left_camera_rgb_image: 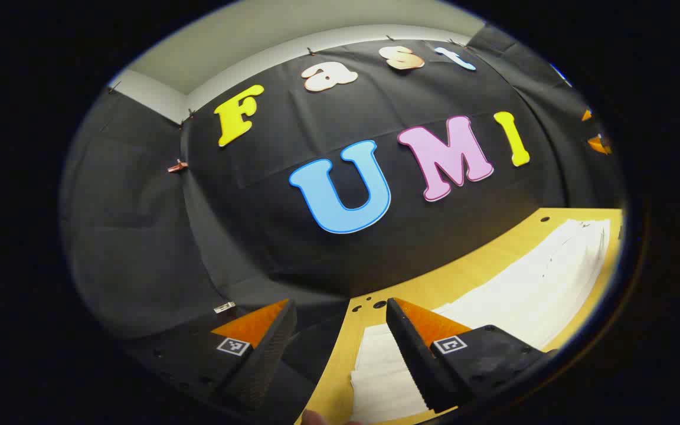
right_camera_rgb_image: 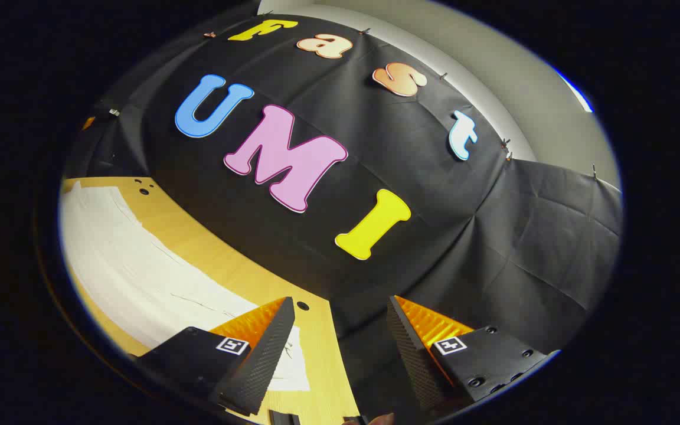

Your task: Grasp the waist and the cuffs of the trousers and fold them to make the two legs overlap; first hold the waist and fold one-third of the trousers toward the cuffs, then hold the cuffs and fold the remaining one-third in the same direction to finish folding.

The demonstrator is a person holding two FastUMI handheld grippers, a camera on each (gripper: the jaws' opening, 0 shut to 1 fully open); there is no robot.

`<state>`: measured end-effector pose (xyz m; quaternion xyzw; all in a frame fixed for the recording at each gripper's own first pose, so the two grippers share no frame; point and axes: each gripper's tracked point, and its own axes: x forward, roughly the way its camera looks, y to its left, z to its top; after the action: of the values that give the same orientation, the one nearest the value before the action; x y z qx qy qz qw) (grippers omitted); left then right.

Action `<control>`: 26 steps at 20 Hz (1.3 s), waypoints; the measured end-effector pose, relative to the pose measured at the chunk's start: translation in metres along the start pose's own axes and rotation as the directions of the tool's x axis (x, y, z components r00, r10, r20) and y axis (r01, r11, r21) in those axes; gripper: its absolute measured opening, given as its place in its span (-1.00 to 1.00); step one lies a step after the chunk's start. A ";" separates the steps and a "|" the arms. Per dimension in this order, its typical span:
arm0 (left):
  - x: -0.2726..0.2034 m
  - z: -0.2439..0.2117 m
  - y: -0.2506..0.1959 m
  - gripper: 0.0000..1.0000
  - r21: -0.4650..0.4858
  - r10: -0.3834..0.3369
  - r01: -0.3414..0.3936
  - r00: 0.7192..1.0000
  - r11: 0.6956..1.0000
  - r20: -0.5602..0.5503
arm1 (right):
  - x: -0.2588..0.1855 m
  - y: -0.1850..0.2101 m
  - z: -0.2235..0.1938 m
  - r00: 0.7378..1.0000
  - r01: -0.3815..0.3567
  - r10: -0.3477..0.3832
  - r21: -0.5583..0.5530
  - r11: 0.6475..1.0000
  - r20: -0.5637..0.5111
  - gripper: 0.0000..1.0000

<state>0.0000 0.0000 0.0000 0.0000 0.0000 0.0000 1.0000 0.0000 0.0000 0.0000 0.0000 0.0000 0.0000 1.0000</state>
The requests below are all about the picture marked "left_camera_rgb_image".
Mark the black backdrop cloth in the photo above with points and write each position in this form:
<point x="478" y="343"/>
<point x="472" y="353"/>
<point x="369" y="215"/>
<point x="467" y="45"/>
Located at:
<point x="257" y="236"/>

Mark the white jeans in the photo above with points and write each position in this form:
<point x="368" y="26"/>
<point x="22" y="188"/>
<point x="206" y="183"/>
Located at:
<point x="523" y="283"/>

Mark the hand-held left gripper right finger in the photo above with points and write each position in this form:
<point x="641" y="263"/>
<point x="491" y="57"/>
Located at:
<point x="414" y="354"/>

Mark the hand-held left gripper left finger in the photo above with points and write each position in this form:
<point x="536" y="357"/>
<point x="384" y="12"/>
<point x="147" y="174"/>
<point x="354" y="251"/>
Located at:
<point x="263" y="360"/>

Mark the small orange cloth clip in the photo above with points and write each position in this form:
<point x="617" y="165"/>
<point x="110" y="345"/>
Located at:
<point x="177" y="167"/>

